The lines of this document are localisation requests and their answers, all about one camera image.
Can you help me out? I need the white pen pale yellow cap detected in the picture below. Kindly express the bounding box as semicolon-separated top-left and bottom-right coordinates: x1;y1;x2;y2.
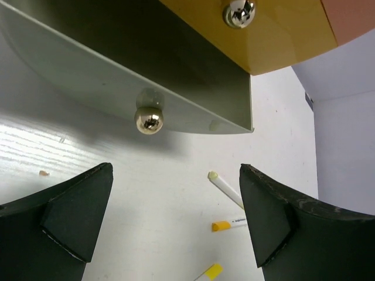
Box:
207;171;244;210

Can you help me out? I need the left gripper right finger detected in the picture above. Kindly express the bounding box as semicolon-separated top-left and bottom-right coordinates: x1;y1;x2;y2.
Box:
239;164;374;280

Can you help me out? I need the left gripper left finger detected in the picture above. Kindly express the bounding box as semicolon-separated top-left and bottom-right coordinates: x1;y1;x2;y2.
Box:
1;163;113;280

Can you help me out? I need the grey-green organizer bottom drawer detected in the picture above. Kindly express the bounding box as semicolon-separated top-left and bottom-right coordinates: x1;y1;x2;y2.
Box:
1;1;254;134

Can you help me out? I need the white pen orange-yellow cap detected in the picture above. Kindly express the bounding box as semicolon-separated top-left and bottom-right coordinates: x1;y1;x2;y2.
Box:
211;218;247;232

